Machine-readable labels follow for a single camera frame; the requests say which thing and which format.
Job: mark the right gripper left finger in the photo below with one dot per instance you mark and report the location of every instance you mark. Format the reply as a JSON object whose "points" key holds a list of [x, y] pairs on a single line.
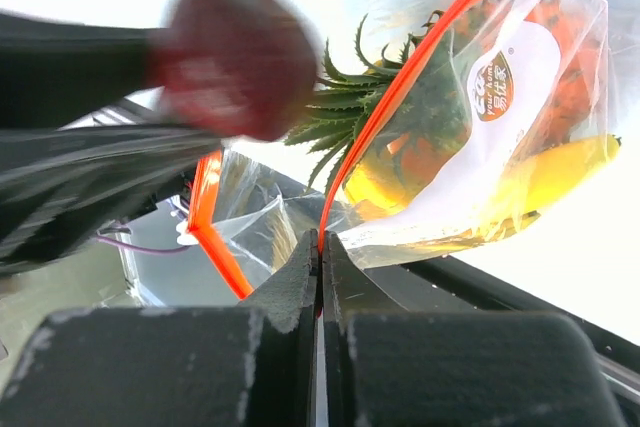
{"points": [[252, 364]]}

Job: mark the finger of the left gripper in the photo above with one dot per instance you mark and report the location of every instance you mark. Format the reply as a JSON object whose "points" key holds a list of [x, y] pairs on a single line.
{"points": [[58, 187], [55, 73]]}

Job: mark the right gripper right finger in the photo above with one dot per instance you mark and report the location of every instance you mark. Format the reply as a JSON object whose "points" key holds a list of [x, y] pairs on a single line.
{"points": [[386, 366]]}

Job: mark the dark fake food piece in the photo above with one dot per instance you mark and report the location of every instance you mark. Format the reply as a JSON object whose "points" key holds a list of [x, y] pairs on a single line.
{"points": [[236, 67]]}

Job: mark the clear zip top bag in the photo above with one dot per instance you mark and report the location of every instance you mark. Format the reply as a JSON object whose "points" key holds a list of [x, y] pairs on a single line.
{"points": [[504, 90]]}

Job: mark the orange fake pineapple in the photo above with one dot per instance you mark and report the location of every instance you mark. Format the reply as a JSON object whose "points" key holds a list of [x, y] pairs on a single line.
{"points": [[431, 123]]}

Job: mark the yellow fake banana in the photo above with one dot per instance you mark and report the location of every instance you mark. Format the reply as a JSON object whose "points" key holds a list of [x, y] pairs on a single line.
{"points": [[525, 190]]}

